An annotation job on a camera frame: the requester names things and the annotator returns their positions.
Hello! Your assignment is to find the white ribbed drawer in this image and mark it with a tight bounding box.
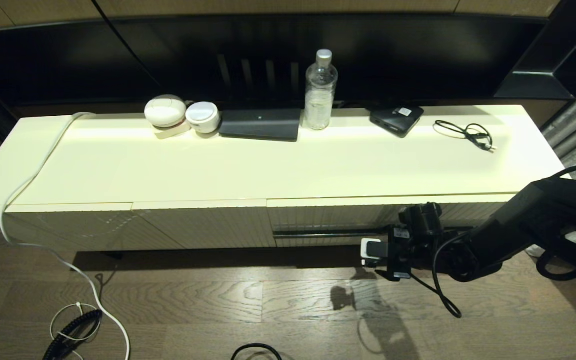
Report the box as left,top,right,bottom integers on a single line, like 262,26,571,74
267,194,516,249

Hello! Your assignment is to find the white low cabinet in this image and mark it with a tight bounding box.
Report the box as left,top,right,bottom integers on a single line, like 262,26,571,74
0,104,571,253

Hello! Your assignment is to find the black box with white label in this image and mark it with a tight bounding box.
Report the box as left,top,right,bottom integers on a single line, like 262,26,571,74
369,105,425,139

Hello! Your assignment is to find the clear plastic water bottle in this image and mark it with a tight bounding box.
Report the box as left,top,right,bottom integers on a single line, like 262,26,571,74
304,49,339,131

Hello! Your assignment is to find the white ribbed cabinet door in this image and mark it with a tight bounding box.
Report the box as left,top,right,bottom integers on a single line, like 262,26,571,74
133,200,277,250
7,202,185,252

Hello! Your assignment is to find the dark grey flat box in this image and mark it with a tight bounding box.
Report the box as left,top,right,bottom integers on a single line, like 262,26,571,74
218,108,302,143

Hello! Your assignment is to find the black television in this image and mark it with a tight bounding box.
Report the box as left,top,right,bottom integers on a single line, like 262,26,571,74
0,14,544,118

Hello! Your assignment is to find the small white round device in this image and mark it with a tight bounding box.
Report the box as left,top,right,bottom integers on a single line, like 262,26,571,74
185,101,221,134

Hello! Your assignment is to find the large white round device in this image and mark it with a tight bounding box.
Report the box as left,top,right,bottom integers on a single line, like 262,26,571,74
144,94,187,128

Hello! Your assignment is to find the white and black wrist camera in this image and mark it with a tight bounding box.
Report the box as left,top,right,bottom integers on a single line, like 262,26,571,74
360,238,395,267

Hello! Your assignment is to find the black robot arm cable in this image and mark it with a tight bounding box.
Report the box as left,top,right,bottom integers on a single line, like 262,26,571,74
410,231,465,319

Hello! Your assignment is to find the thin black USB cable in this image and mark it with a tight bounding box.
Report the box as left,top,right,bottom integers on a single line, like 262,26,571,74
432,120,495,153

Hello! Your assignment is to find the black floor cable with plug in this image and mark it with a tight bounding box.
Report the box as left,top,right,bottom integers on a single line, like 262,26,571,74
231,343,283,360

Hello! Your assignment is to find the black wall shelf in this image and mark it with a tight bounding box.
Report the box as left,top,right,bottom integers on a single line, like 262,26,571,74
493,0,576,101

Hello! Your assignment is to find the thin white cable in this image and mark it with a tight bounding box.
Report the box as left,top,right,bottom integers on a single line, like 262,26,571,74
49,302,103,360

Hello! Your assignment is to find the black coiled cable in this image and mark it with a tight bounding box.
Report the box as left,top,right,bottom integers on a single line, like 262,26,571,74
43,310,104,360

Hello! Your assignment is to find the white power cable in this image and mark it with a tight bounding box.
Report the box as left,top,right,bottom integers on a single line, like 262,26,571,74
0,112,132,360

